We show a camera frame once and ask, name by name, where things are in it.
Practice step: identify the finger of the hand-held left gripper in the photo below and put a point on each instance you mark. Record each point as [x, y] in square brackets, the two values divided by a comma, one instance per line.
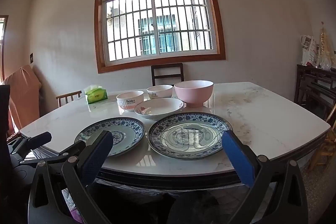
[36, 140]
[65, 151]

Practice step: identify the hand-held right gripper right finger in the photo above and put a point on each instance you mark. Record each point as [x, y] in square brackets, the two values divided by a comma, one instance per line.
[237, 155]

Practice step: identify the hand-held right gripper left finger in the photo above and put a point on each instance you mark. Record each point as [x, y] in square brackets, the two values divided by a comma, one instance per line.
[94, 154]

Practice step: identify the white bowl with pink stripe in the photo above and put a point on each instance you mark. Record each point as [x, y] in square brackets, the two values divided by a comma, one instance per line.
[130, 102]

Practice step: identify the white shallow plate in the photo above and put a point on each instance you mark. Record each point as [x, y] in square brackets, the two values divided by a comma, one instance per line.
[160, 109]

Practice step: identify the blue patterned plate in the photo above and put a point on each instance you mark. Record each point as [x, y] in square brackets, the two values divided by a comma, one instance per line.
[189, 134]
[126, 134]

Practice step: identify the orange plastic-wrapped furniture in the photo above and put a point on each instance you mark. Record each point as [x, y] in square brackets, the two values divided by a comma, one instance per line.
[22, 92]

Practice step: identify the light wooden chair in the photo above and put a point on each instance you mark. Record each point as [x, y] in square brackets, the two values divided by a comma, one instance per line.
[68, 95]

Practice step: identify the green tissue pack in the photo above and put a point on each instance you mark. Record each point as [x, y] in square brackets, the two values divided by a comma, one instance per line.
[95, 95]

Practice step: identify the purple patterned clothing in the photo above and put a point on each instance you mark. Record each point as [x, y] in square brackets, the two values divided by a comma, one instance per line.
[74, 217]

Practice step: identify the light wooden stool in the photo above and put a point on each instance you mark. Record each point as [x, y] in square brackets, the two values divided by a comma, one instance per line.
[324, 150]

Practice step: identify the white bowl with blue stripe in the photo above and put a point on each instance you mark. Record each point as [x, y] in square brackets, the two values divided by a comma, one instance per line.
[160, 92]

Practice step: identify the dark wooden cabinet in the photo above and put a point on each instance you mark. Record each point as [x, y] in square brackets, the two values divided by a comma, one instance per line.
[312, 87]

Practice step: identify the wooden framed side window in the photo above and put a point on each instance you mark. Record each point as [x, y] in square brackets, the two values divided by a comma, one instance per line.
[2, 43]

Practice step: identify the dark wooden chair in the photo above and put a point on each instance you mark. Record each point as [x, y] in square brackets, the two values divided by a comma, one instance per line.
[166, 67]

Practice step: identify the folded newspaper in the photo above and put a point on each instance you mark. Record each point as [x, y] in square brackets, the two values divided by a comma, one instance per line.
[308, 50]

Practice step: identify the gold ornament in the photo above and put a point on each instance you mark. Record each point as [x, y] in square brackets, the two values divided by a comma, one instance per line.
[323, 43]

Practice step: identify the wooden framed barred window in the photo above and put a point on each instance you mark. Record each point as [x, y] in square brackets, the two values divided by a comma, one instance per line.
[157, 22]

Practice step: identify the black wall switch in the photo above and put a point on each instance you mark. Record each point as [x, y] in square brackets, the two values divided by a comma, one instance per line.
[31, 58]

